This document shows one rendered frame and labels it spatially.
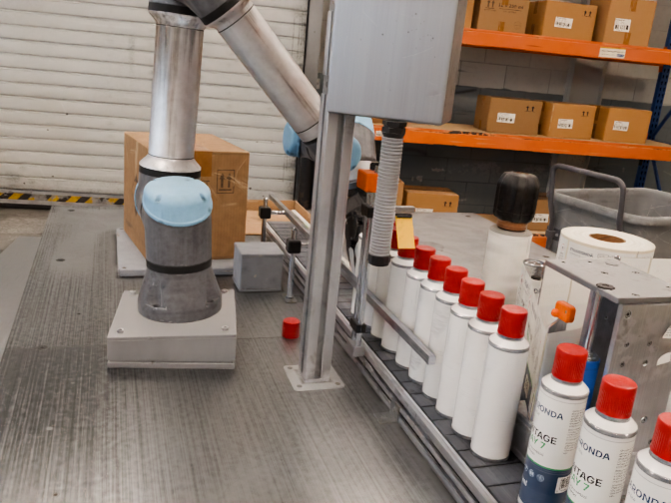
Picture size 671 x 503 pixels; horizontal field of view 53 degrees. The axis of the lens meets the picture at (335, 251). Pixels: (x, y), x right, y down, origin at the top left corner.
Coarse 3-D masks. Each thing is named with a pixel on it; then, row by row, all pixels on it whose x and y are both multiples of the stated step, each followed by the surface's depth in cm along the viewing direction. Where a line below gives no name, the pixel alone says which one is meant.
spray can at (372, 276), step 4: (372, 268) 123; (376, 268) 123; (372, 272) 123; (376, 272) 123; (368, 276) 124; (372, 276) 123; (376, 276) 123; (368, 280) 124; (372, 280) 124; (368, 284) 125; (372, 284) 124; (368, 288) 125; (372, 288) 124; (372, 292) 124; (368, 304) 125; (368, 308) 125; (372, 308) 125; (364, 312) 126; (368, 312) 125; (372, 312) 125; (364, 316) 127; (368, 316) 126; (364, 320) 127; (368, 320) 126; (368, 324) 126
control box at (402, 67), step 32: (352, 0) 92; (384, 0) 90; (416, 0) 89; (448, 0) 88; (352, 32) 93; (384, 32) 91; (416, 32) 90; (448, 32) 89; (352, 64) 94; (384, 64) 93; (416, 64) 91; (448, 64) 90; (352, 96) 95; (384, 96) 94; (416, 96) 92; (448, 96) 94
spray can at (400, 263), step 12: (408, 252) 112; (396, 264) 112; (408, 264) 112; (396, 276) 113; (396, 288) 113; (396, 300) 114; (396, 312) 114; (384, 324) 117; (384, 336) 117; (396, 336) 115; (384, 348) 117
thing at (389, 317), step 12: (276, 204) 186; (288, 216) 173; (300, 228) 163; (348, 276) 129; (372, 300) 118; (384, 312) 113; (396, 324) 108; (408, 336) 104; (420, 348) 100; (432, 360) 97
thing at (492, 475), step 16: (272, 224) 194; (288, 224) 195; (304, 240) 180; (304, 256) 166; (352, 288) 147; (336, 304) 136; (368, 336) 122; (384, 352) 116; (400, 368) 111; (400, 384) 108; (416, 384) 106; (416, 400) 101; (432, 416) 97; (448, 432) 93; (464, 448) 90; (480, 464) 86; (496, 464) 87; (512, 464) 87; (480, 480) 83; (496, 480) 83; (512, 480) 84; (496, 496) 80; (512, 496) 81
